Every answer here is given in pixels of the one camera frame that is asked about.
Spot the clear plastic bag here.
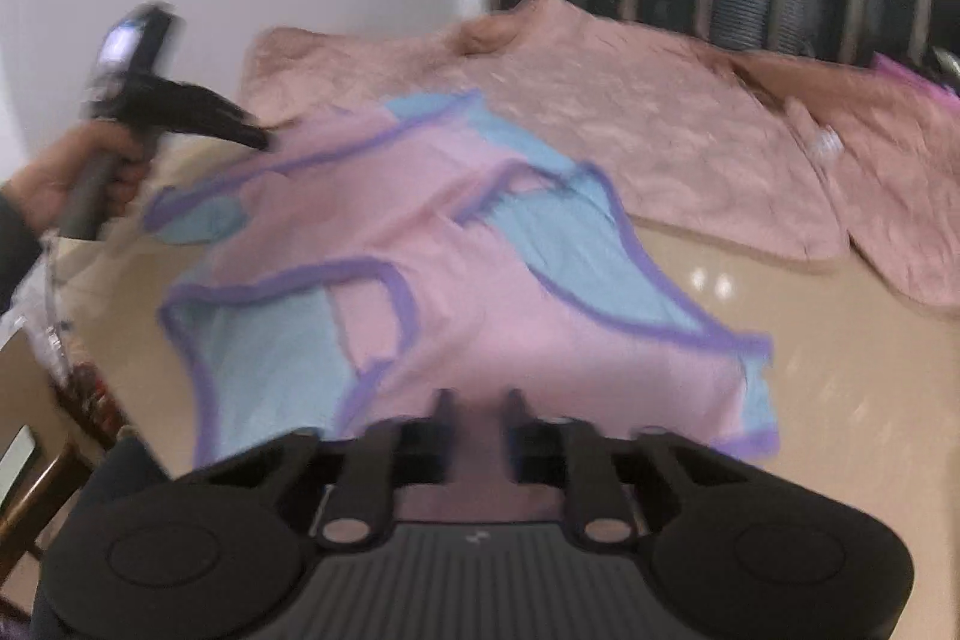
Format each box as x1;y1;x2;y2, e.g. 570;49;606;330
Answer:
0;235;85;387

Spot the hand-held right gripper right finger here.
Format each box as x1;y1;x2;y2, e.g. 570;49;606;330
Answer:
502;389;760;547

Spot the pink quilted jacket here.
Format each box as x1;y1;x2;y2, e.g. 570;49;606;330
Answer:
240;0;960;313

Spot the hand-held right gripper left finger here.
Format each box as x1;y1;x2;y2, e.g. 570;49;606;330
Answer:
191;389;458;547

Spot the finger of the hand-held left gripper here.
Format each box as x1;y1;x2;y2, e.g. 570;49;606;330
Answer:
174;110;273;153
166;79;254;125

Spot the wooden chair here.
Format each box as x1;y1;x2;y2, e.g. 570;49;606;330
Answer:
0;437;100;620

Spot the person's left hand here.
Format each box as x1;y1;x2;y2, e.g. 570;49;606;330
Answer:
0;122;152;234

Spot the pink blue purple-trimmed garment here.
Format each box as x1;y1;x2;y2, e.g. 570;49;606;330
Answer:
142;91;781;521

